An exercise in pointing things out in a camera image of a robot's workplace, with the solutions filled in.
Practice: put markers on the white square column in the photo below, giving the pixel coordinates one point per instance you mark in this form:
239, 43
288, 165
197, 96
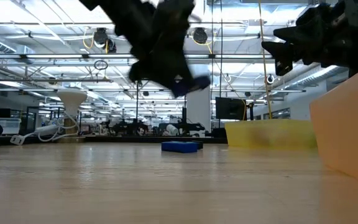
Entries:
199, 109

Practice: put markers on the orange translucent plastic bin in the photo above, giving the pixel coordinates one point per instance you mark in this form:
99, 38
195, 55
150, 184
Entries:
350, 130

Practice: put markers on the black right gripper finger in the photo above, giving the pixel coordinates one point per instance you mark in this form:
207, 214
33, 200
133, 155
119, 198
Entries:
280, 51
294, 34

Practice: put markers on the black flat screen monitor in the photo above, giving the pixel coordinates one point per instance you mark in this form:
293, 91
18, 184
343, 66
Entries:
230, 109

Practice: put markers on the black workstation frame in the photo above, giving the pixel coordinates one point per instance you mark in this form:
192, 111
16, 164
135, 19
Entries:
137, 105

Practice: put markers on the black background machine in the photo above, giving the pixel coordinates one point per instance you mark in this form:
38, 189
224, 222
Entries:
191, 128

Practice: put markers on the clear plastic storage tub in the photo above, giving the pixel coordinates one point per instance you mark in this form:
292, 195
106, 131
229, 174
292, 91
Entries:
8, 126

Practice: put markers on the round ceiling camera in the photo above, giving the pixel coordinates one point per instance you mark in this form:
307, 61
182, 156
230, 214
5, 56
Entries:
270, 79

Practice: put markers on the white cylinder roll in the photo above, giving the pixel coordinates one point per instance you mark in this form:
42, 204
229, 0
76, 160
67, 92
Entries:
172, 129

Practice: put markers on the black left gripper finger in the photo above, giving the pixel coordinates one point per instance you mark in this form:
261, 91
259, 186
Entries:
182, 87

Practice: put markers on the yellow translucent plastic bin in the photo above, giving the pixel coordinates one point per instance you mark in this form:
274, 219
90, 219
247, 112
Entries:
269, 133

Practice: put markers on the black aluminium table frame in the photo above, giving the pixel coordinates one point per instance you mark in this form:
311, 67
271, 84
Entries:
210, 140

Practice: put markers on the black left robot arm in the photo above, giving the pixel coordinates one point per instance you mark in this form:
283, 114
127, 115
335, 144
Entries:
120, 15

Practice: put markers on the dark blue rimmed box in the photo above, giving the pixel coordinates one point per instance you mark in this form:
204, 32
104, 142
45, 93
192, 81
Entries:
202, 82

